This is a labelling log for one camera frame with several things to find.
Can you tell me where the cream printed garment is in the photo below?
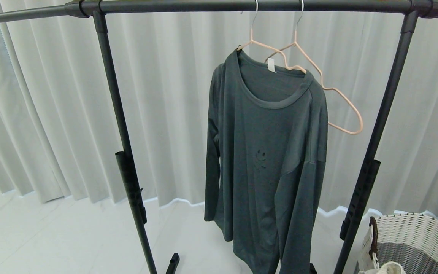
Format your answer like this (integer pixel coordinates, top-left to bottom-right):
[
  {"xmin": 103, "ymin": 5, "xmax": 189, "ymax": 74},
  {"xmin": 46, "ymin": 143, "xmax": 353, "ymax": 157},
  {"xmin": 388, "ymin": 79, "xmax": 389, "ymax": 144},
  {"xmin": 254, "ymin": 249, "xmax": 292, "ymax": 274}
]
[{"xmin": 359, "ymin": 261, "xmax": 406, "ymax": 274}]

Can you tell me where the pink clothes hanger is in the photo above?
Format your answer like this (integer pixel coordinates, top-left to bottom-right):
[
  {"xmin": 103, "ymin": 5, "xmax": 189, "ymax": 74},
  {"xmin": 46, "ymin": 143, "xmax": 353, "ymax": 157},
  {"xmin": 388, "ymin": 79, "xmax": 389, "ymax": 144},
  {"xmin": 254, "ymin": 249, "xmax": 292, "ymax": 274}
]
[
  {"xmin": 236, "ymin": 0, "xmax": 308, "ymax": 75},
  {"xmin": 264, "ymin": 0, "xmax": 364, "ymax": 135}
]

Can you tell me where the black clothes rack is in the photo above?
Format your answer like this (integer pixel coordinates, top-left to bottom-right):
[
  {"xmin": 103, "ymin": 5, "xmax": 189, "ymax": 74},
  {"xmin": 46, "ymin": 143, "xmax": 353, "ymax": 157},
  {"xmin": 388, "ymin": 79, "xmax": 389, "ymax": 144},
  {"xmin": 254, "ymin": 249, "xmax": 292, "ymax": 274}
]
[{"xmin": 0, "ymin": 0, "xmax": 438, "ymax": 274}]

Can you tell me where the dark grey T-shirt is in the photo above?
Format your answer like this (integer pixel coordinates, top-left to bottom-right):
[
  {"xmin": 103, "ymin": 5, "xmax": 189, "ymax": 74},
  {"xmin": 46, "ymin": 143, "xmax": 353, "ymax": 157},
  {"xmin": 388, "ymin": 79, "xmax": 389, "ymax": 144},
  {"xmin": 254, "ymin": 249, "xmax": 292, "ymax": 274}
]
[{"xmin": 204, "ymin": 49, "xmax": 329, "ymax": 274}]

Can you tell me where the white laundry basket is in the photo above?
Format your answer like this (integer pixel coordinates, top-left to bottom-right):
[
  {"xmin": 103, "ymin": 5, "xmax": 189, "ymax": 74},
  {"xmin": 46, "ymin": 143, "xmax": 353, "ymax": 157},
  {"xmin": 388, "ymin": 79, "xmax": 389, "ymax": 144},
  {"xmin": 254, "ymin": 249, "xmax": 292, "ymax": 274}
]
[{"xmin": 357, "ymin": 213, "xmax": 438, "ymax": 274}]

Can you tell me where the white curtain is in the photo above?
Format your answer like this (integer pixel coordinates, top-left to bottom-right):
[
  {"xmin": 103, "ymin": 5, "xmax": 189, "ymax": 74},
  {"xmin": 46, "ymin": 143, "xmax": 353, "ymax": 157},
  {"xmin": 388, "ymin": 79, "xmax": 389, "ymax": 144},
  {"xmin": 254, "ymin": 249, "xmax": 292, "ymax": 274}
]
[{"xmin": 0, "ymin": 0, "xmax": 438, "ymax": 225}]

